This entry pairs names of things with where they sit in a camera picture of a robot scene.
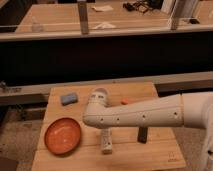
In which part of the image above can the black cable bundle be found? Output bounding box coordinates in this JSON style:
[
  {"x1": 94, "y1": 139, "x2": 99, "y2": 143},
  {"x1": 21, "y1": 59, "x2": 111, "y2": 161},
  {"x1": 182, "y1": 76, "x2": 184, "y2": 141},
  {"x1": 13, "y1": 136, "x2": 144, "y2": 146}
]
[{"x1": 122, "y1": 0, "x2": 155, "y2": 14}]

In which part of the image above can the orange ceramic bowl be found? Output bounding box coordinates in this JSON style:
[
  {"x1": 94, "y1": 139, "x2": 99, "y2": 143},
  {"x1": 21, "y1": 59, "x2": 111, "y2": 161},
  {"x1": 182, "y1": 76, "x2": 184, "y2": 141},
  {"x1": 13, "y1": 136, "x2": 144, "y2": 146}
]
[{"x1": 44, "y1": 118, "x2": 81, "y2": 155}]

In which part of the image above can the blue sponge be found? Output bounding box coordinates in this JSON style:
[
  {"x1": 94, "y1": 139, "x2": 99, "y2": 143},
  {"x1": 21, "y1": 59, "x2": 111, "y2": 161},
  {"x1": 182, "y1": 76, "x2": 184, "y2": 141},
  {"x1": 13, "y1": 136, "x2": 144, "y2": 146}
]
[{"x1": 60, "y1": 93, "x2": 78, "y2": 106}]

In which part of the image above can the white paper sheet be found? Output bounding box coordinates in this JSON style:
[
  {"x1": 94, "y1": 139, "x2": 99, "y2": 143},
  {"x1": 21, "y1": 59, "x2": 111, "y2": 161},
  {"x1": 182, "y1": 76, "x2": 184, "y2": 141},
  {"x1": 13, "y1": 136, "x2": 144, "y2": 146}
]
[{"x1": 91, "y1": 5, "x2": 113, "y2": 12}]

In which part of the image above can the white squeeze bottle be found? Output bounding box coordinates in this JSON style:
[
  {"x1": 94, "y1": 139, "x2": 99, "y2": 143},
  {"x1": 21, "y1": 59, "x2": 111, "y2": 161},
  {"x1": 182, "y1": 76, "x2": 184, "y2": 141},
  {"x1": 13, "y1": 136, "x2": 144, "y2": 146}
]
[{"x1": 100, "y1": 129, "x2": 112, "y2": 154}]

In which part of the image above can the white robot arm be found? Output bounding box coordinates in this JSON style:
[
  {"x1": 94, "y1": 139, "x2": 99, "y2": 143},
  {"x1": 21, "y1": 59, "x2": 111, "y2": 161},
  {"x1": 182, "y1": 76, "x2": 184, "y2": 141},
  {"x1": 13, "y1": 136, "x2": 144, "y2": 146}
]
[{"x1": 83, "y1": 89, "x2": 213, "y2": 171}]

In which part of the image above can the small black background device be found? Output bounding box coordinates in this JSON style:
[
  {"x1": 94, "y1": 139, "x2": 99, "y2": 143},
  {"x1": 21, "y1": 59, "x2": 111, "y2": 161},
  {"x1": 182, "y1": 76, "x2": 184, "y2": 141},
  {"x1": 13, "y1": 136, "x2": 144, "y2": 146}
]
[{"x1": 189, "y1": 18, "x2": 200, "y2": 24}]

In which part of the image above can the orange marker pen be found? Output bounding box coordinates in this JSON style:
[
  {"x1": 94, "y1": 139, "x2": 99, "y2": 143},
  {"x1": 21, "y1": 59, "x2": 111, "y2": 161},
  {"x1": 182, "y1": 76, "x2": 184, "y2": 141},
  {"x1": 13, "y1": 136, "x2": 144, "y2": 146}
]
[{"x1": 121, "y1": 99, "x2": 130, "y2": 105}]

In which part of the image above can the grey metal post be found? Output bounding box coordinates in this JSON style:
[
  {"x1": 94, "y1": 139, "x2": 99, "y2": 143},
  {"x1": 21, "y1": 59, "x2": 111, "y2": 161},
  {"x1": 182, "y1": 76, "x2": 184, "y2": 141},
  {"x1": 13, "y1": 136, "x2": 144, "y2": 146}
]
[
  {"x1": 169, "y1": 0, "x2": 185, "y2": 30},
  {"x1": 77, "y1": 0, "x2": 89, "y2": 34}
]

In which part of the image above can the black rectangular block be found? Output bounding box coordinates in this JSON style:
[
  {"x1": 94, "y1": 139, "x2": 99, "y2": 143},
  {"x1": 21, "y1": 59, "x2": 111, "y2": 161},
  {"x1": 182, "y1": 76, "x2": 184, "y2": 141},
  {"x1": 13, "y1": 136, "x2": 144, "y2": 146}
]
[{"x1": 137, "y1": 127, "x2": 148, "y2": 143}]

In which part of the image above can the right grey metal post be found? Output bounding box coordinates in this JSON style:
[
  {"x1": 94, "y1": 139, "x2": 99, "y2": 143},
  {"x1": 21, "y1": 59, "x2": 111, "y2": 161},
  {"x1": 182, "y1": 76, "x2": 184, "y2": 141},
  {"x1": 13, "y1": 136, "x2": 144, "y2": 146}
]
[{"x1": 169, "y1": 0, "x2": 185, "y2": 30}]

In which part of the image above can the white crumpled paper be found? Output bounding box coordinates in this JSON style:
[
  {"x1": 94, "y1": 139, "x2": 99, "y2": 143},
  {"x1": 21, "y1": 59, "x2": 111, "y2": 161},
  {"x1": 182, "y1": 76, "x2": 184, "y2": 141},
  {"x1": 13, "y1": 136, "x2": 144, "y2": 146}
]
[{"x1": 92, "y1": 22, "x2": 116, "y2": 29}]

